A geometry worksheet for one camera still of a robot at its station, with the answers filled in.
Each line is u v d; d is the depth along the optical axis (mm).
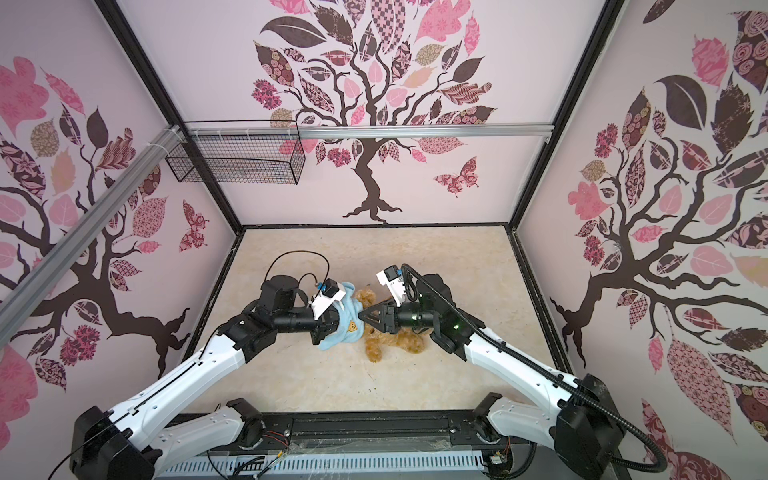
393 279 644
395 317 617
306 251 558
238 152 948
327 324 632
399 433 746
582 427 392
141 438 404
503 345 498
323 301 630
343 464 697
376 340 785
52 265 548
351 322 682
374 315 710
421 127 937
